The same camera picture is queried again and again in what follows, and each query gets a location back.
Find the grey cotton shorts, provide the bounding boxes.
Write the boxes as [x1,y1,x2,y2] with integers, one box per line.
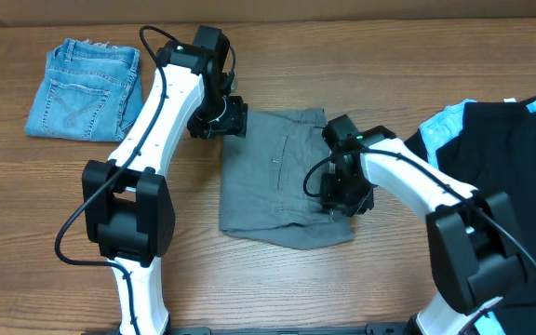
[219,109,355,249]

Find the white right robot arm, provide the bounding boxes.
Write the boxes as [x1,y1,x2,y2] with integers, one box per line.
[317,115,531,334]

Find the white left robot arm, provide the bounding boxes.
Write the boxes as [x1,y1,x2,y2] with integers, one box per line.
[82,25,248,334]

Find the folded blue denim shorts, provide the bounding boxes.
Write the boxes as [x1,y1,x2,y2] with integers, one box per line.
[25,38,143,142]

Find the black and blue shirt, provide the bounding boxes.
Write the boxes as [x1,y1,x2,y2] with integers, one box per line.
[406,97,536,334]

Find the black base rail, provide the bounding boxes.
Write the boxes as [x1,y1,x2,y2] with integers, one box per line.
[170,322,410,335]

